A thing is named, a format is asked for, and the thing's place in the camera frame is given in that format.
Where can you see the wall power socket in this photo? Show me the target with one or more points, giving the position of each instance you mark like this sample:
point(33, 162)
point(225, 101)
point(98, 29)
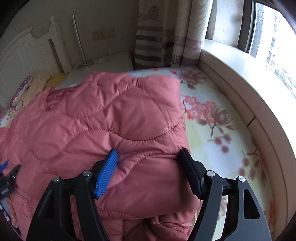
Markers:
point(103, 34)

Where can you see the beige fluffy pillow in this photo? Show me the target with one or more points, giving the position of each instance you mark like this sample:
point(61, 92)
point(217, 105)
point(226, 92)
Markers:
point(37, 85)

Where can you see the striped patterned curtain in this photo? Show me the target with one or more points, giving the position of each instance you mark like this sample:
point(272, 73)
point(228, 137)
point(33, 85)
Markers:
point(170, 33)

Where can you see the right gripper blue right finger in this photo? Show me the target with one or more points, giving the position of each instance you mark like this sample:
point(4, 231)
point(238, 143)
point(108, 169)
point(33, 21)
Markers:
point(194, 172)

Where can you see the pink quilted padded jacket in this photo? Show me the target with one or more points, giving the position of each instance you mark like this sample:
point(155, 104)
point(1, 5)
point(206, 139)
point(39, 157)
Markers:
point(63, 132)

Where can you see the floral bed sheet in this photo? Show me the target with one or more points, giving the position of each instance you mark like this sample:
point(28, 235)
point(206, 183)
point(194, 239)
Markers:
point(217, 135)

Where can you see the colourful patterned pillow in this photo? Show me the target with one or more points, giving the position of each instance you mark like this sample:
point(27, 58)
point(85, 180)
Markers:
point(20, 91)

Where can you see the white bedside table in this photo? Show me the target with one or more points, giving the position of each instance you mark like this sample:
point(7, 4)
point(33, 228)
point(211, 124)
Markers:
point(120, 62)

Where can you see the window with dark frame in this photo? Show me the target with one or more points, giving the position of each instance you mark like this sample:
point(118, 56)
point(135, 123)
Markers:
point(259, 30)

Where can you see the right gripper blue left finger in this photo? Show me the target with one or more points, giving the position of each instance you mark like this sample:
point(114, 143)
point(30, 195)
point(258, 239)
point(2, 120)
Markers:
point(104, 173)

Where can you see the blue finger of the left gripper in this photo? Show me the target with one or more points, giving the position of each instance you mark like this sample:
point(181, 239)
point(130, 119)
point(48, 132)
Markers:
point(3, 166)

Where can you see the yellow pillow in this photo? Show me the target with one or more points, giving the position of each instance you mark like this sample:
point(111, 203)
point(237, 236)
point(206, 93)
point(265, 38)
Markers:
point(55, 81)

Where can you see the white wooden headboard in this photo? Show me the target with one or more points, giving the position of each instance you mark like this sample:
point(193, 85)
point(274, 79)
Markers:
point(26, 55)

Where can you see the beige window sill ledge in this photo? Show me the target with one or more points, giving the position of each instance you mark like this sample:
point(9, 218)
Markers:
point(268, 109)

